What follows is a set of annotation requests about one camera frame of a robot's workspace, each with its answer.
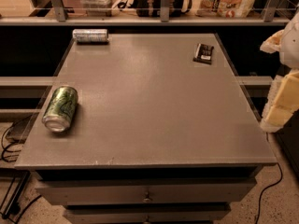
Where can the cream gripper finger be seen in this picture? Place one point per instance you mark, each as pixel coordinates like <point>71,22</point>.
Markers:
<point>282,102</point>
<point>272,43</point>

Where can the grey metal shelf rail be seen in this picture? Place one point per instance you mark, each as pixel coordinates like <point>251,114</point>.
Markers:
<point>71,13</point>

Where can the silver soda can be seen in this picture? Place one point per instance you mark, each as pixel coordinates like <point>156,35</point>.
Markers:
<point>90,35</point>

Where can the black rxbar chocolate wrapper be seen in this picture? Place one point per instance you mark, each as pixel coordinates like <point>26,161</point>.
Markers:
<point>203,54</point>

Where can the green soda can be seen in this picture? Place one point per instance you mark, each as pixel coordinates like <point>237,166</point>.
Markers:
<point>61,109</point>

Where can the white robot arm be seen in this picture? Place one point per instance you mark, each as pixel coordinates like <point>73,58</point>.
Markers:
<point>289,45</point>

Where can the black bag on shelf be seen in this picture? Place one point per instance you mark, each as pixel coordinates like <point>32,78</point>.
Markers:
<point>152,8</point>

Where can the upper drawer knob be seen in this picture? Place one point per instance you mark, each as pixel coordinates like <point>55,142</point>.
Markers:
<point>147,199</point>

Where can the colourful snack bag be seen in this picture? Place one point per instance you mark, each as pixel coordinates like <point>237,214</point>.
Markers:
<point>225,8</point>

